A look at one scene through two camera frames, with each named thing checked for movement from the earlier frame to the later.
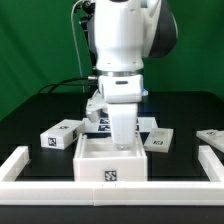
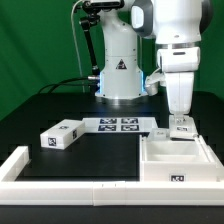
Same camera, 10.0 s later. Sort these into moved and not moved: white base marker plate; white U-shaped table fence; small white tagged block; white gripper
Moved: small white tagged block; white gripper
Not moved: white base marker plate; white U-shaped table fence
